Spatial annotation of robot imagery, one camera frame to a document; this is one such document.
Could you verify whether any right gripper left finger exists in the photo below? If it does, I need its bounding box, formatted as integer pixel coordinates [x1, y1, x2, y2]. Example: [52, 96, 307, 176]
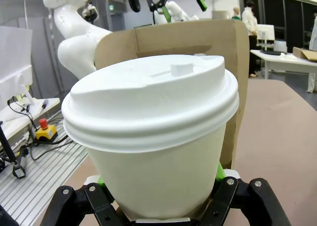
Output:
[48, 175, 129, 226]

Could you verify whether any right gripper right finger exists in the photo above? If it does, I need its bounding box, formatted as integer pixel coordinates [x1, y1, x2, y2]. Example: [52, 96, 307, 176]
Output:
[195, 163, 294, 226]

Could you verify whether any brown cardboard cup carrier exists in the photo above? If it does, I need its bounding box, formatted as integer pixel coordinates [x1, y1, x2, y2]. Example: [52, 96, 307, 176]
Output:
[94, 19, 250, 170]

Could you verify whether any white paper cup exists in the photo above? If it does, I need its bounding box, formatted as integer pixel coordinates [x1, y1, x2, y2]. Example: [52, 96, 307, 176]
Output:
[86, 121, 227, 221]

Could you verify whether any white plastic cup lid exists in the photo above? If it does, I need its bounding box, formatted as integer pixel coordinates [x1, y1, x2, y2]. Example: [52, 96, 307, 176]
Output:
[60, 54, 240, 154]

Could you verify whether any beige cylinder shade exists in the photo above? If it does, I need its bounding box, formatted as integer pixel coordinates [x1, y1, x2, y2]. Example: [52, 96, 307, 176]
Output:
[211, 10, 229, 20]

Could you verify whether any aluminium profile table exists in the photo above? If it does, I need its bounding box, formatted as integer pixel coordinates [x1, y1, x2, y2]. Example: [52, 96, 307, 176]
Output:
[0, 111, 89, 226]

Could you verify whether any person in white jacket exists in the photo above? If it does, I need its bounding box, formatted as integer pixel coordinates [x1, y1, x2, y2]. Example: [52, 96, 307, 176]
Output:
[241, 0, 260, 78]

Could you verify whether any small black labelled device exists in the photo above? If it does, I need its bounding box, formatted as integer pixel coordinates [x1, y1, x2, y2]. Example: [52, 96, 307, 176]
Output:
[12, 148, 28, 179]

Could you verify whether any yellow red emergency stop box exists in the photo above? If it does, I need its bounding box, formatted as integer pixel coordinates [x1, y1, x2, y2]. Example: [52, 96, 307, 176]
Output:
[35, 117, 58, 141]

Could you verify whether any black white background gripper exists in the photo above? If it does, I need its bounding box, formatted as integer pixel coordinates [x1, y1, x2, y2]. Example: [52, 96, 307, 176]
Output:
[82, 2, 100, 23]

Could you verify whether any flat black tray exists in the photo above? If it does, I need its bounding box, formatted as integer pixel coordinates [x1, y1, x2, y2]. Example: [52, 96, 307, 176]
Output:
[259, 50, 283, 56]

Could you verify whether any black metal rod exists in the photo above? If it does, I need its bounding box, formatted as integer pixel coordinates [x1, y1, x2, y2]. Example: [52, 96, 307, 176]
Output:
[0, 121, 20, 166]

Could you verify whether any white covered bench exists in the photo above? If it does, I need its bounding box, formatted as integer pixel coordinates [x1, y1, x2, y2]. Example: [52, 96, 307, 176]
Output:
[0, 97, 61, 144]

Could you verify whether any white table with cardboard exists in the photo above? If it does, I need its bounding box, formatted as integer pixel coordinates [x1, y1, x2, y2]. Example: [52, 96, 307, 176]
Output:
[249, 49, 317, 80]

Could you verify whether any white crumpled paper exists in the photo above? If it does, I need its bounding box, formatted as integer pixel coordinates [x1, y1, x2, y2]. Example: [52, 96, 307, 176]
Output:
[279, 52, 298, 61]

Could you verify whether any white foam block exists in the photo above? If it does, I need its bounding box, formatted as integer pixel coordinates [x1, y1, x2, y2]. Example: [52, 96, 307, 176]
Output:
[0, 25, 34, 113]

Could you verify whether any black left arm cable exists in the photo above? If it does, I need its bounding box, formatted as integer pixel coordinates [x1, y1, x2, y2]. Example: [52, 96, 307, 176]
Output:
[127, 0, 142, 13]

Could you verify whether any black emergency stop cable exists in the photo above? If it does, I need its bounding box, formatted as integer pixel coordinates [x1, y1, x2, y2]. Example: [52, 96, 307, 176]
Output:
[6, 99, 75, 162]

